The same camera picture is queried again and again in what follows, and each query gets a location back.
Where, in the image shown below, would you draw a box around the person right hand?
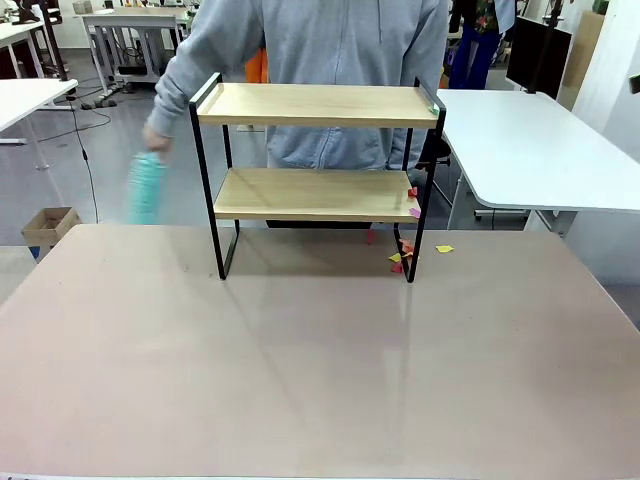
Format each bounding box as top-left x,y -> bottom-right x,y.
142,123 -> 175,154

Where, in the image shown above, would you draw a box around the teal microfiber duster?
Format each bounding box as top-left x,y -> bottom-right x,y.
126,151 -> 169,226

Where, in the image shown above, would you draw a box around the person left forearm grey sleeve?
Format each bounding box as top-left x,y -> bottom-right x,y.
385,127 -> 417,172

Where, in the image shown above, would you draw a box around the person right forearm grey sleeve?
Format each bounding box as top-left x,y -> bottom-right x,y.
144,69 -> 206,142

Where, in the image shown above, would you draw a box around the orange background object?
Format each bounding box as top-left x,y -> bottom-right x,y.
244,48 -> 270,84

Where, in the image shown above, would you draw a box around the white desk with thin legs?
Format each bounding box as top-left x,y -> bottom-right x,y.
0,78 -> 80,171

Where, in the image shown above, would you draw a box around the open cardboard box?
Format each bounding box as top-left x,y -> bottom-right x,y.
20,206 -> 82,262

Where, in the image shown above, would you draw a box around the black vertical pole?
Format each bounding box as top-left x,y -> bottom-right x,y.
39,0 -> 70,82

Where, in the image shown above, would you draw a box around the small white background desk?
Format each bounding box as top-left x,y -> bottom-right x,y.
0,19 -> 49,79

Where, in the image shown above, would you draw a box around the person torso grey hoodie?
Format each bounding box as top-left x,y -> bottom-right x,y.
164,0 -> 451,171

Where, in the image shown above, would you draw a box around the background person blue trousers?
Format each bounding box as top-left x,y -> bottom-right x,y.
448,0 -> 516,91

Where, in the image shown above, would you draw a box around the large white curved desk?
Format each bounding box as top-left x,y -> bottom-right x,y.
435,88 -> 640,237

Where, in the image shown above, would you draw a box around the black monitor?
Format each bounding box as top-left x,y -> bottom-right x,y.
505,14 -> 573,100

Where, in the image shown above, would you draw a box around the brown cardboard sheet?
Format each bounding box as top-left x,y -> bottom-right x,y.
569,10 -> 607,112

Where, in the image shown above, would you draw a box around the thin black cable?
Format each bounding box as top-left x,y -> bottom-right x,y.
64,94 -> 112,225

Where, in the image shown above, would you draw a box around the grey metal frame table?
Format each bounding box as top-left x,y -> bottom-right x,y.
81,12 -> 185,97

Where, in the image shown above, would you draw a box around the two-tier wood shelf black frame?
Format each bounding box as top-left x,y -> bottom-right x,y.
188,71 -> 448,284

